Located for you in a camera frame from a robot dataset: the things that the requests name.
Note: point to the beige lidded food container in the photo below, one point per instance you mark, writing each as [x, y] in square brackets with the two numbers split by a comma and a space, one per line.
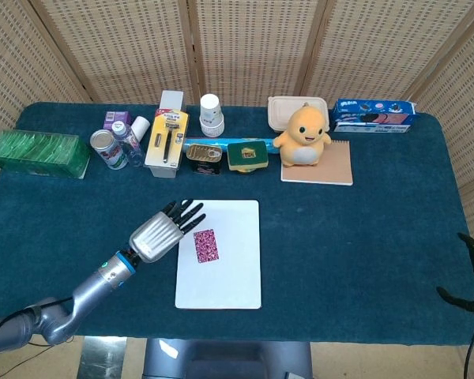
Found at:
[282, 112]

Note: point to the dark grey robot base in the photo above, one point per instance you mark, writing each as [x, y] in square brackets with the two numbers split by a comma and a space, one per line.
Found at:
[225, 359]

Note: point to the small purple box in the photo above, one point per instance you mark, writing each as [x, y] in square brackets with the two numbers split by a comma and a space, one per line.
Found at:
[117, 117]

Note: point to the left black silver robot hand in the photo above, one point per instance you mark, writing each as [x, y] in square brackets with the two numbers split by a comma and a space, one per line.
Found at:
[156, 237]

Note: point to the green tissue box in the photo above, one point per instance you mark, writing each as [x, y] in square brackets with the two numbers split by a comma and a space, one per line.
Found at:
[35, 154]

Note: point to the yellow razor blister pack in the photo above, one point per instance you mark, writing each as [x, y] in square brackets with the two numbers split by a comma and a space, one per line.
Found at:
[166, 138]

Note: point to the silver-top drink can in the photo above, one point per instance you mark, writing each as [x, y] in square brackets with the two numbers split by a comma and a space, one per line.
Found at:
[107, 148]

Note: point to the shiny metal table leg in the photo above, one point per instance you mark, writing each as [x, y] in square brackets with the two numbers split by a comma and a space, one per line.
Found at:
[102, 357]

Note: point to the white cylinder roll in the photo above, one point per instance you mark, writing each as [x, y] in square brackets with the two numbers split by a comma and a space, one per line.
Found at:
[141, 126]

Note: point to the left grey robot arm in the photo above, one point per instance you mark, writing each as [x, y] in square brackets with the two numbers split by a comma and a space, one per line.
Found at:
[83, 296]

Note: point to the kraft spiral notebook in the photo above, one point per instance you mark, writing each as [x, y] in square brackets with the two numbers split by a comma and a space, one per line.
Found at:
[332, 167]

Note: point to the long blue foil roll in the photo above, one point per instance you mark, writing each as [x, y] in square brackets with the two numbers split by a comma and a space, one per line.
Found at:
[229, 141]

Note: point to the gold pull-tab food tin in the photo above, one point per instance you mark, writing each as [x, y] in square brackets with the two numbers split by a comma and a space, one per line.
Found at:
[204, 156]

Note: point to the stacked white paper cups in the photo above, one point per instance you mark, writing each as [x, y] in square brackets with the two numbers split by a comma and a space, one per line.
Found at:
[211, 116]

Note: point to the yellow plush dinosaur toy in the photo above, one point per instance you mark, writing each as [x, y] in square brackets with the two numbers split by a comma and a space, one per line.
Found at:
[304, 136]

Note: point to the dark blue table mat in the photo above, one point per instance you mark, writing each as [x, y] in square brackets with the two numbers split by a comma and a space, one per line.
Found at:
[339, 245]

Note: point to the blue cookie box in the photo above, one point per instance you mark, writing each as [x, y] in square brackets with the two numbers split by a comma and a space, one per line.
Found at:
[373, 116]

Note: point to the white rectangular board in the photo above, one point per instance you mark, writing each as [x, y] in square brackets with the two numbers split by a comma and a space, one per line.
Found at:
[229, 276]

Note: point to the green square tin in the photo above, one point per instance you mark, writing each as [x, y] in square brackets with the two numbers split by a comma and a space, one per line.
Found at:
[247, 154]

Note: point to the pink patterned card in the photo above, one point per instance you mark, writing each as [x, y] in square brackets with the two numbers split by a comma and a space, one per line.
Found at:
[206, 246]

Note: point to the woven bamboo folding screen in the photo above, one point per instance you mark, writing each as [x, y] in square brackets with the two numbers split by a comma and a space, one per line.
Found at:
[256, 47]

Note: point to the clear bottle purple label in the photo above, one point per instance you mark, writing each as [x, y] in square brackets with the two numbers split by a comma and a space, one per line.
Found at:
[131, 146]

